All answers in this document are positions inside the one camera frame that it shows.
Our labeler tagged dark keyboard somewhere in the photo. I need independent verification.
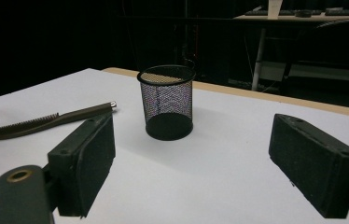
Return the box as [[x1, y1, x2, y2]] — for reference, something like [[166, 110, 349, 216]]
[[324, 7, 349, 17]]

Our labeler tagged background desk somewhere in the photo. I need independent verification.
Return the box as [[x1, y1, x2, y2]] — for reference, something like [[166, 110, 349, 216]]
[[233, 11, 349, 23]]

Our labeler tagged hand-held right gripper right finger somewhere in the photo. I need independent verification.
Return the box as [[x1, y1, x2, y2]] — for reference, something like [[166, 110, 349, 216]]
[[269, 113, 349, 219]]

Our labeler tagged white metal stand leg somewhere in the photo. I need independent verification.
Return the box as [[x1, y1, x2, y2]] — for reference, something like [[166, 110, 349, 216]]
[[251, 27, 267, 91]]

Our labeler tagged dark brown comb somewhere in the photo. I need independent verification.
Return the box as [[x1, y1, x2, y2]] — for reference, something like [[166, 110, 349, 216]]
[[0, 101, 118, 141]]

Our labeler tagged black mesh pen holder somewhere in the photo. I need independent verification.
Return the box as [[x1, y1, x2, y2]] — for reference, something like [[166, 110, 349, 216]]
[[136, 64, 197, 142]]

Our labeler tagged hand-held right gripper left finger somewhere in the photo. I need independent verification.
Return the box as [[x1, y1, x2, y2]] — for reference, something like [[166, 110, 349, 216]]
[[47, 112, 117, 218]]

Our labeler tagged white table sheet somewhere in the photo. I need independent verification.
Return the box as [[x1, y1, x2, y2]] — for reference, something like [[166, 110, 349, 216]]
[[0, 68, 349, 224]]

